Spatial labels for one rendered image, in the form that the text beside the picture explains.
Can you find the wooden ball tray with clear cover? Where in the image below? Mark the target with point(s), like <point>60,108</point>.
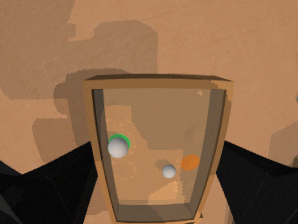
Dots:
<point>157,140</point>

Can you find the brown rectangular block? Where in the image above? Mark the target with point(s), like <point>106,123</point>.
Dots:
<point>295,163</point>

